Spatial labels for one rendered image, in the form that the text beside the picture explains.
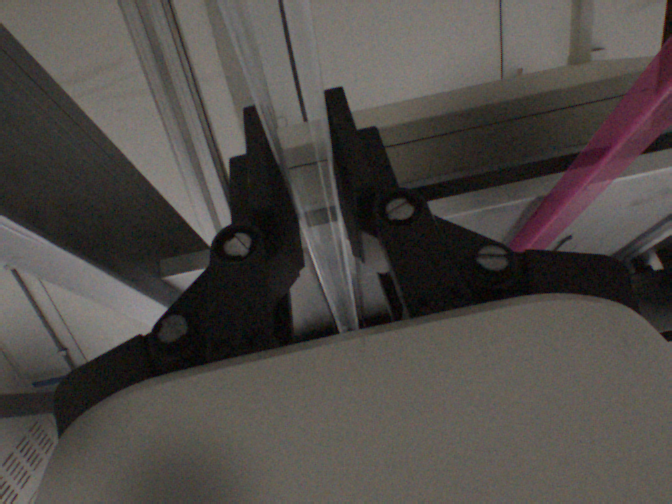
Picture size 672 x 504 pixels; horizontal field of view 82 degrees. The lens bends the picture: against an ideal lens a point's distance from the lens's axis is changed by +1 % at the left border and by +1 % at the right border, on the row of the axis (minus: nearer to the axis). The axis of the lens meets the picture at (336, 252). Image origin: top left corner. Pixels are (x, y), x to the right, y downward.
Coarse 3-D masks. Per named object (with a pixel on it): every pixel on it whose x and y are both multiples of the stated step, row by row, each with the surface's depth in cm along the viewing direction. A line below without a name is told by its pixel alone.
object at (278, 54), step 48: (240, 0) 6; (288, 0) 6; (240, 48) 6; (288, 48) 7; (288, 96) 7; (288, 144) 9; (288, 192) 11; (336, 192) 11; (336, 240) 14; (336, 288) 18
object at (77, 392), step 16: (144, 336) 8; (112, 352) 8; (128, 352) 8; (144, 352) 8; (80, 368) 8; (96, 368) 8; (112, 368) 8; (128, 368) 8; (144, 368) 8; (160, 368) 8; (176, 368) 8; (64, 384) 8; (80, 384) 8; (96, 384) 8; (112, 384) 8; (128, 384) 8; (64, 400) 8; (80, 400) 8; (96, 400) 8; (64, 416) 7
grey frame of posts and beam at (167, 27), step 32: (128, 0) 34; (160, 0) 35; (160, 32) 36; (192, 64) 40; (160, 96) 38; (192, 96) 38; (192, 128) 39; (192, 192) 42; (224, 192) 42; (224, 224) 43
